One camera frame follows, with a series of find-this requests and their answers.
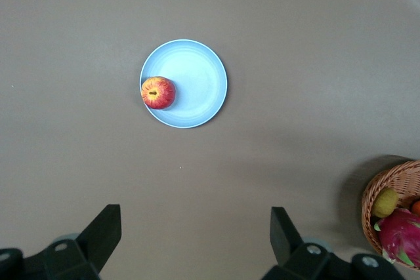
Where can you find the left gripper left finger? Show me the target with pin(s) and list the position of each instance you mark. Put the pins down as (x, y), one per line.
(85, 250)

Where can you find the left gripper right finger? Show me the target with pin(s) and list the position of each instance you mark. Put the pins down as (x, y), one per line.
(295, 253)

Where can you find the red yellow apple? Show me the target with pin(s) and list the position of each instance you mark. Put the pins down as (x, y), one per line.
(158, 93)

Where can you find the olive green kiwi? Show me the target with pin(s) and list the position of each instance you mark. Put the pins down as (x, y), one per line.
(384, 203)

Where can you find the pink dragon fruit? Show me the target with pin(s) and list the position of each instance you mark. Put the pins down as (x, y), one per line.
(402, 234)

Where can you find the brown wicker basket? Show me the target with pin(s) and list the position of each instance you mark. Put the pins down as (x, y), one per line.
(393, 175)

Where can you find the orange fruit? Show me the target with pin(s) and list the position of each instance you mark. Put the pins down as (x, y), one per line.
(416, 207)

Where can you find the light blue plate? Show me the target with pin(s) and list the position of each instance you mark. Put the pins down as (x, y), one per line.
(197, 83)

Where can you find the brown table cloth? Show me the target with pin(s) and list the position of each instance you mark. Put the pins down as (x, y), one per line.
(98, 31)

